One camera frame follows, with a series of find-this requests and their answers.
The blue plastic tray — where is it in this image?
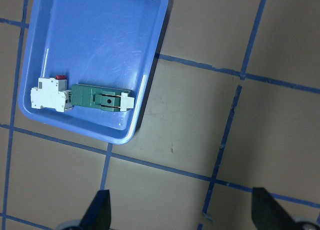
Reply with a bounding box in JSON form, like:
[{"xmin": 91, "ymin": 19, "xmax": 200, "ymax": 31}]
[{"xmin": 18, "ymin": 0, "xmax": 169, "ymax": 144}]

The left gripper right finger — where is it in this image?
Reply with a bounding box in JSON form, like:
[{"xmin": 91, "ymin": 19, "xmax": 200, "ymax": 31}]
[{"xmin": 251, "ymin": 187, "xmax": 320, "ymax": 230}]

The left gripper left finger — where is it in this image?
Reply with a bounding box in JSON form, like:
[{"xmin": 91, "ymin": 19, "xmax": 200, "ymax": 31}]
[{"xmin": 56, "ymin": 189, "xmax": 111, "ymax": 230}]

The white circuit breaker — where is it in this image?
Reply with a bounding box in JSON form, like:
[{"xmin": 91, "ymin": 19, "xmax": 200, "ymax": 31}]
[{"xmin": 30, "ymin": 75, "xmax": 73, "ymax": 113}]

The green relay socket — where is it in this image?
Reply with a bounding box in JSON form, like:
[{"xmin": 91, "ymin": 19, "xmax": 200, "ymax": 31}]
[{"xmin": 71, "ymin": 84, "xmax": 135, "ymax": 112}]

